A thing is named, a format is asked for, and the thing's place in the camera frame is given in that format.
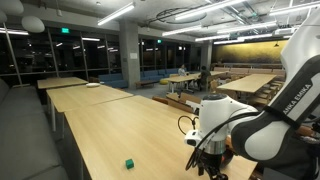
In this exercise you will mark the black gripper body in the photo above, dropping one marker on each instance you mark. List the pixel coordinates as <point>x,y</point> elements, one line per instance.
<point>214,165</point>

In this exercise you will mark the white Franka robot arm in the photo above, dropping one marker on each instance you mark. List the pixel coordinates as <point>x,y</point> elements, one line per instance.
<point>220,113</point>

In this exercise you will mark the cardboard box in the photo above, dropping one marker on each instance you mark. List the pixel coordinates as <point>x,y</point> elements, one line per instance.
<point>178,104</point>
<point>196,105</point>

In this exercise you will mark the wooden chair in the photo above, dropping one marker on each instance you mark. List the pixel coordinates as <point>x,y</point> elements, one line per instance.
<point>93,79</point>
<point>226,92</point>

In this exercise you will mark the green cube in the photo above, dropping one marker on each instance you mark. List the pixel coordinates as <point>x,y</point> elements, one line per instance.
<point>129,163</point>

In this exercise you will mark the wooden table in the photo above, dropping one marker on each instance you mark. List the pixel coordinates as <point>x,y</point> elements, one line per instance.
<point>180,78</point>
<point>246,83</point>
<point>61,82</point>
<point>86,96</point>

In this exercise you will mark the person in dark clothes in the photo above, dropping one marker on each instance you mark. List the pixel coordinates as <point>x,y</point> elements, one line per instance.
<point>204,74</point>

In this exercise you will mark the brown leather seat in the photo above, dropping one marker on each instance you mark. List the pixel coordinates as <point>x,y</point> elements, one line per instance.
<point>305,130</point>

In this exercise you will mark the yellow pouf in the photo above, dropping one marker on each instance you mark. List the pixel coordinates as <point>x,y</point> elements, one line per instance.
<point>164,81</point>

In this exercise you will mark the person in white shirt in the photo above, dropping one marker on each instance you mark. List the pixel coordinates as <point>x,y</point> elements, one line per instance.
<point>181,70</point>

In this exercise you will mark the blue sofa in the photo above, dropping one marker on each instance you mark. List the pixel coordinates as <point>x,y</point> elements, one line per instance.
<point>113,80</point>
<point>156,74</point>

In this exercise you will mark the ceiling light strip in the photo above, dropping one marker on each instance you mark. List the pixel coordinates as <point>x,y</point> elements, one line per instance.
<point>181,30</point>
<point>241,28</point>
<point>213,37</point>
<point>206,6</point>
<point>116,13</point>

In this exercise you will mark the green exit sign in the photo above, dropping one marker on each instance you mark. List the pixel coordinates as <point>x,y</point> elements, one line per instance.
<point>159,41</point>
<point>65,30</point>

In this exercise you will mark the white plate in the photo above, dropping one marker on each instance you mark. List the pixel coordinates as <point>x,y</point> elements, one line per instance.
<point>92,85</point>

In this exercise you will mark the grey bench seat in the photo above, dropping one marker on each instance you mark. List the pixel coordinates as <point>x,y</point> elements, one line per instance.
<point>26,133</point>

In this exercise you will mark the white pendant lamp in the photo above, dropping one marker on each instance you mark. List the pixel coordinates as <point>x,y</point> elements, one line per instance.
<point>33,24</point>
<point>2,16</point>
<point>10,6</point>

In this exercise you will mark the wrist camera on wooden mount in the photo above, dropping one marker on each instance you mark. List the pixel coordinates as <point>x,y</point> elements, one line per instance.
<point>229,146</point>

